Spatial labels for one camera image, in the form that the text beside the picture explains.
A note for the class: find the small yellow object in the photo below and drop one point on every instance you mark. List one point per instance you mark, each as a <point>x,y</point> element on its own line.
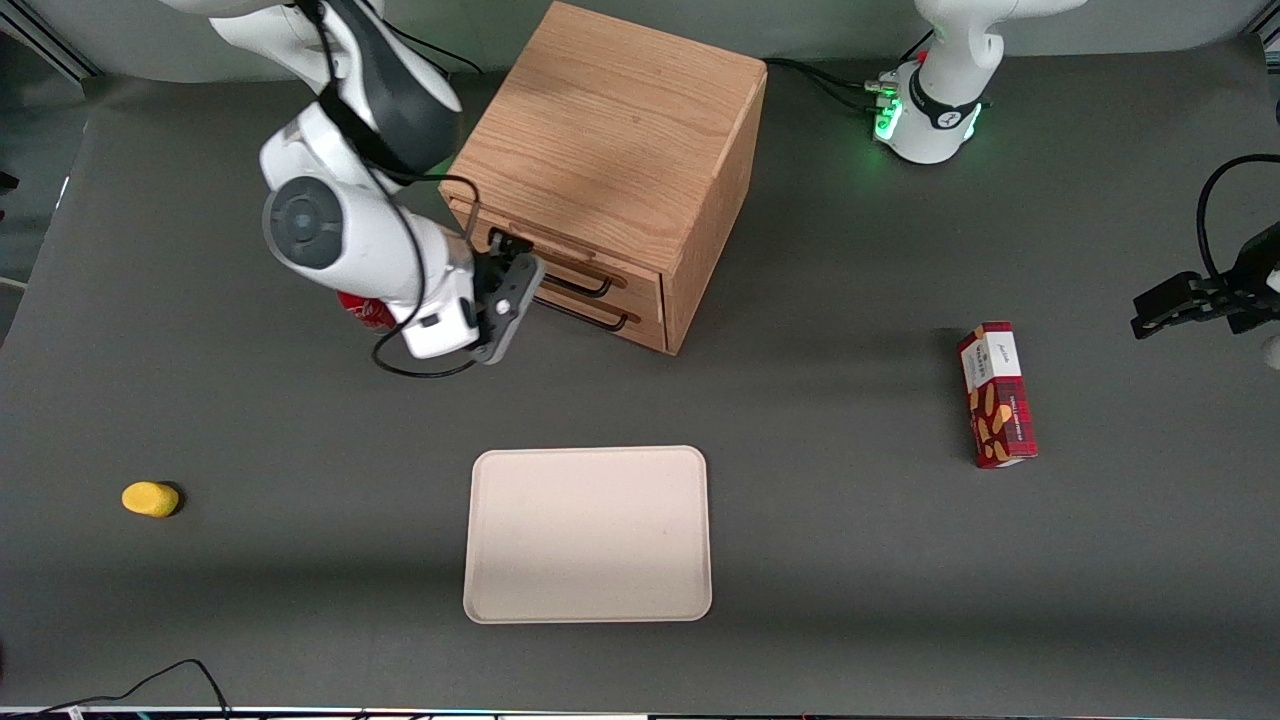
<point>150,499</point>

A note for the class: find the oak wooden cabinet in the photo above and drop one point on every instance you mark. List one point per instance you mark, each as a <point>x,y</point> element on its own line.
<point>610,120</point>

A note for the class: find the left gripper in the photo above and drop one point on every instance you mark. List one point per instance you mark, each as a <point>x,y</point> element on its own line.
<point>1243,296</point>

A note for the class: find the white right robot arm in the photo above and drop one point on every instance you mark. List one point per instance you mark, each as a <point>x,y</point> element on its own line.
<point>340,230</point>

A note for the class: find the red soda bottle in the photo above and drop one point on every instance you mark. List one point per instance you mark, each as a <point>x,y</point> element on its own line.
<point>365,312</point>

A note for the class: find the red plaid cookie box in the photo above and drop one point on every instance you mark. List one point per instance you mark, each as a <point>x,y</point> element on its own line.
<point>995,400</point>

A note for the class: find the beige rectangular tray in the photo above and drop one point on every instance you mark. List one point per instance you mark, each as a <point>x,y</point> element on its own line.
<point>590,535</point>

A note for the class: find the wooden drawer front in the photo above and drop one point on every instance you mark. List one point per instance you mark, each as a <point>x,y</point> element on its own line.
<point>645,303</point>
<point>648,333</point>

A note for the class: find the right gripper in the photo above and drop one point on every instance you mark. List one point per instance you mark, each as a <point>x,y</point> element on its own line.
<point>497,247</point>

